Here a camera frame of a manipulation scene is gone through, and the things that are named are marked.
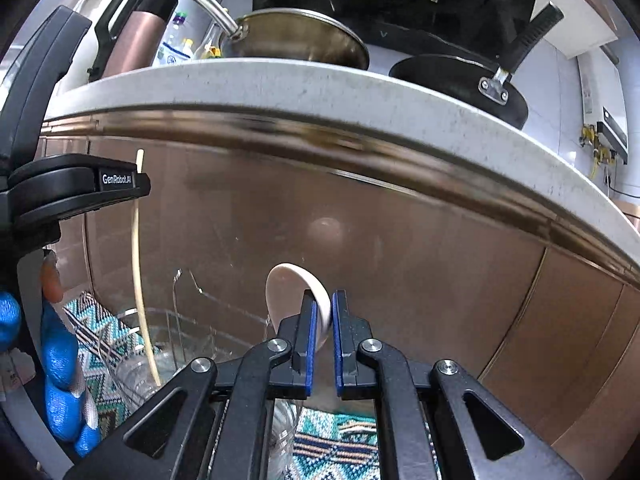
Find pink plastic spoon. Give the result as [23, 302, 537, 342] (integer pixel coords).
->
[265, 263, 332, 351]

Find steel wok with handle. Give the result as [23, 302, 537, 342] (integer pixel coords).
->
[193, 0, 370, 70]

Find zigzag patterned knit cloth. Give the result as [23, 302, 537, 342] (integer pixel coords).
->
[62, 291, 381, 480]

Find black wok with lid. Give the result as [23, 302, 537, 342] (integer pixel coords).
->
[390, 2, 564, 129]

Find wooden chopstick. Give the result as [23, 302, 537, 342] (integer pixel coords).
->
[130, 148, 164, 387]

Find blue white salt bag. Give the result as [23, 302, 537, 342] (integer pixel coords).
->
[153, 39, 193, 66]

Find green yellow sauce bottle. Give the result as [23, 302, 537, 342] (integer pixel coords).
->
[194, 22, 221, 60]

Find white gas water heater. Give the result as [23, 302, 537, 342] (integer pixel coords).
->
[577, 49, 629, 165]

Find brown lower cabinets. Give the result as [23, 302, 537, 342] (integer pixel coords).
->
[39, 110, 639, 479]

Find wire utensil holder basket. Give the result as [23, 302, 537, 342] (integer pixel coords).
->
[64, 268, 306, 480]

